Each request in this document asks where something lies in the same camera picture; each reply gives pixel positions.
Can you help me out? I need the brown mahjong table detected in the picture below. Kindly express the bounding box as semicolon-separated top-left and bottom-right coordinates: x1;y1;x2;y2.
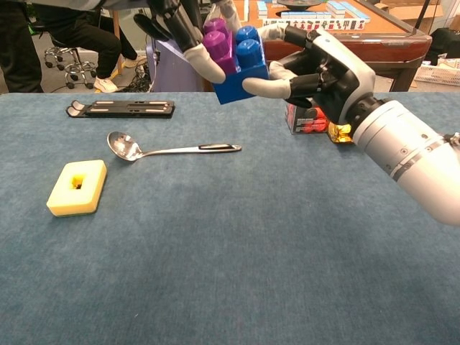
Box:
201;0;433;93

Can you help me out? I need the blue building block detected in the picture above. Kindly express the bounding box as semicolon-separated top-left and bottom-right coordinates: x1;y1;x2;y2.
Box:
211;24;271;106

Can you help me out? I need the purple toy block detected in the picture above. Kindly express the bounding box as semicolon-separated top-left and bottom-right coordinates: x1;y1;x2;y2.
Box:
201;17;241;76

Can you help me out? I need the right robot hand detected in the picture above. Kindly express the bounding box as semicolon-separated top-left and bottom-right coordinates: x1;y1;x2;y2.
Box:
242;24;377;125

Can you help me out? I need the black bag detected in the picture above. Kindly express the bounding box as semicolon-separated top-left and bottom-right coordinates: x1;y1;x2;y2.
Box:
427;27;460;65

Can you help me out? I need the cardboard box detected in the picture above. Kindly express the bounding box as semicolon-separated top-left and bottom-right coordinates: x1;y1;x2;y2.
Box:
373;0;445;22

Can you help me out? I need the white plastic basket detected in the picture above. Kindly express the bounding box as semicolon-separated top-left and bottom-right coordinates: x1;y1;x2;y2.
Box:
414;63;460;87

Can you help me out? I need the blue felt table cloth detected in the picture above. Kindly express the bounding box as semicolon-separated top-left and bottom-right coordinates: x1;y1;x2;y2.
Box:
0;91;460;345

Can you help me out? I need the gold snack packet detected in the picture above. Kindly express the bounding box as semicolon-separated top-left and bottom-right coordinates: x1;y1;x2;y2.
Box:
328;124;355;144

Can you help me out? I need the black folding stand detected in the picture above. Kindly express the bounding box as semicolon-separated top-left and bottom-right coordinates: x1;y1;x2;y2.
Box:
65;99;176;120

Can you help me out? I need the black dish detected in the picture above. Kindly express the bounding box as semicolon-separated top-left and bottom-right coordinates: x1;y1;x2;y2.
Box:
276;0;328;10

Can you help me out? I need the wooden post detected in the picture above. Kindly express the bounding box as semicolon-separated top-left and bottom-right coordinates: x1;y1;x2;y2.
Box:
111;9;123;76

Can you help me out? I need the person in black clothes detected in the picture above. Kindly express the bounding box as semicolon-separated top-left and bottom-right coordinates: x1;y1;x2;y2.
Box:
0;0;44;93

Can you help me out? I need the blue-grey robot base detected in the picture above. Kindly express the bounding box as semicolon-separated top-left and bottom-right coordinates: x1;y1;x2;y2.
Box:
145;32;206;93

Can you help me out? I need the tangle of floor cables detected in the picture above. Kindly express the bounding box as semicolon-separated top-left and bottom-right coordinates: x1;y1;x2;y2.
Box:
118;60;155;93

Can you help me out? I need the clear box of markers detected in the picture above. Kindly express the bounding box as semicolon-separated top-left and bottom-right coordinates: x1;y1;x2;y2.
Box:
285;102;330;135

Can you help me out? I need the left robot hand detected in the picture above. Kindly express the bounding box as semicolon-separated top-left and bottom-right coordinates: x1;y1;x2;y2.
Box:
133;0;242;84

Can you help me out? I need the chrome wheeled stool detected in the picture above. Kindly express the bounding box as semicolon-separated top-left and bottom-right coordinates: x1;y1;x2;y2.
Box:
45;46;97;90

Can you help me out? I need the person in black trousers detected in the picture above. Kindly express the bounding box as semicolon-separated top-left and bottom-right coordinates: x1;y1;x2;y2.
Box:
32;0;147;93

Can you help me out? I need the row of face-up mahjong tiles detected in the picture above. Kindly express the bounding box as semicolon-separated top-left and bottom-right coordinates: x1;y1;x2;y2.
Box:
262;18;367;32

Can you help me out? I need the steel ladle black grip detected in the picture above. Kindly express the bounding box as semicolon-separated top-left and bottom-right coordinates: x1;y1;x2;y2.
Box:
106;131;243;162

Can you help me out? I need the yellow sponge with hole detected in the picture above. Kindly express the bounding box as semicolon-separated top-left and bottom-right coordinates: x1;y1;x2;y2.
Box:
46;159;108;218

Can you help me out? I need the black slanted pole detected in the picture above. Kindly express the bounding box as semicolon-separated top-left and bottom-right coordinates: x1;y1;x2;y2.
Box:
415;0;431;29

